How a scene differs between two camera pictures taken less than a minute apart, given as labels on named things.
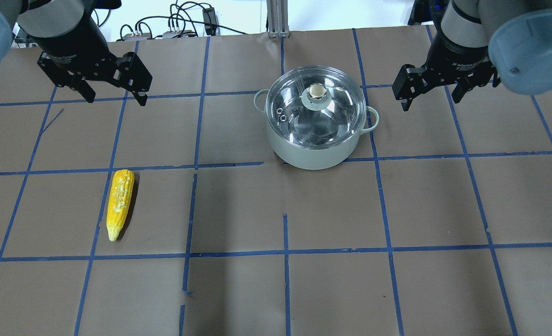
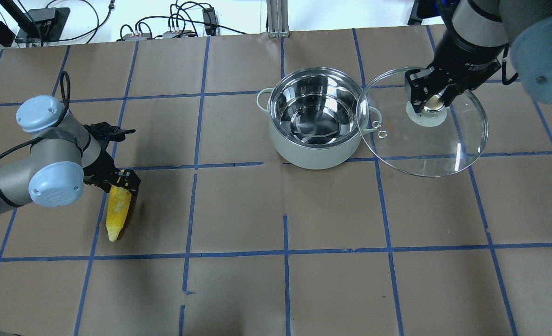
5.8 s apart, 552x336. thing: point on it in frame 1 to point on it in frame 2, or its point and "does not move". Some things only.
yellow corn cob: [120, 202] does not move
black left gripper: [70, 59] to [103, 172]
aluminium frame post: [277, 18] does not move
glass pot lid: [316, 107] to [434, 141]
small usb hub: [144, 37] does not move
